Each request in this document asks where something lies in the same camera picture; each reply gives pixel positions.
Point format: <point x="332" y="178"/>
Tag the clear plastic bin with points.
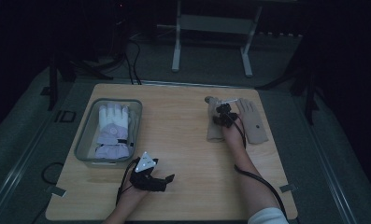
<point x="86" y="137"/>

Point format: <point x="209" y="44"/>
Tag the grey tape piece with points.
<point x="56" y="190"/>
<point x="288" y="188"/>

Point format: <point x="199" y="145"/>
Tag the white metal stand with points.
<point x="211" y="23"/>

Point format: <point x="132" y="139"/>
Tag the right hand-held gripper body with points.
<point x="227" y="118"/>

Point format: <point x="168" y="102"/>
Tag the silver floor strip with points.
<point x="189" y="84"/>

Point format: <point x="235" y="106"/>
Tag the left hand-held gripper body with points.
<point x="145" y="180"/>

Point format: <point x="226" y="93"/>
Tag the beige knit glove dark button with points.
<point x="255" y="133"/>

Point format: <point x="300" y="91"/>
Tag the black metal stand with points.
<point x="311" y="99"/>

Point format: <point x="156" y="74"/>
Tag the purple grey ski glove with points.
<point x="134" y="123"/>

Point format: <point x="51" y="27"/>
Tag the beige knit glove grey fingertip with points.
<point x="211" y="132"/>

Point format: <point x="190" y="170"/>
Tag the purple white ski glove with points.
<point x="113" y="124"/>

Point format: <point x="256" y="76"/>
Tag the black tripod stand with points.
<point x="53" y="84"/>

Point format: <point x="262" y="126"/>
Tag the person's left hand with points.
<point x="133" y="194"/>

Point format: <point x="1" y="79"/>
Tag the person's right hand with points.
<point x="233" y="138"/>

